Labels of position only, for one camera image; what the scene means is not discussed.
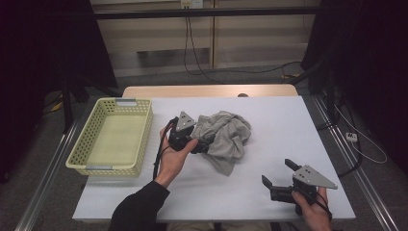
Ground dark curtain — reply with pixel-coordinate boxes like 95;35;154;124
0;0;118;185
300;0;408;176

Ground white table mat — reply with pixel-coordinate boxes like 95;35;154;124
72;95;356;223

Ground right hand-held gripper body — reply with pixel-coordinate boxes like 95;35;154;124
269;164;339;217

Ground grey cloth garment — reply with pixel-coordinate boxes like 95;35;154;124
191;110;252;177

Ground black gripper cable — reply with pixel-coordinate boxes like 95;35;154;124
152;116;180;181
301;187;333;220

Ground black metal rail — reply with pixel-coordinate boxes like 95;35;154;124
93;7;321;19

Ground white wall socket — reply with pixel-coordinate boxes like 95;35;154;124
180;0;204;10

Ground person's right hand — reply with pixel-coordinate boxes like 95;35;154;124
292;187;333;231

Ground wooden table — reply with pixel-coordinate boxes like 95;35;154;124
121;84;299;99

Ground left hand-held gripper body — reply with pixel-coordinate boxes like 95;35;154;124
167;111;197;152

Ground black floor cable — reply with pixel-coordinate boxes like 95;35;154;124
336;95;365;178

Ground person's left hand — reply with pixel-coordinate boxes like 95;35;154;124
154;126;199;189

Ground pale yellow perforated plastic basket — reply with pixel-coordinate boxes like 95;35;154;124
65;97;154;178

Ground white cable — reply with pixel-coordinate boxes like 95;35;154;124
333;105;389;165

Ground black stand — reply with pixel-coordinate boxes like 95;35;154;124
60;75;99;135

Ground aluminium floor rail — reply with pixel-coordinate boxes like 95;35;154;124
14;114;85;231
311;95;400;231

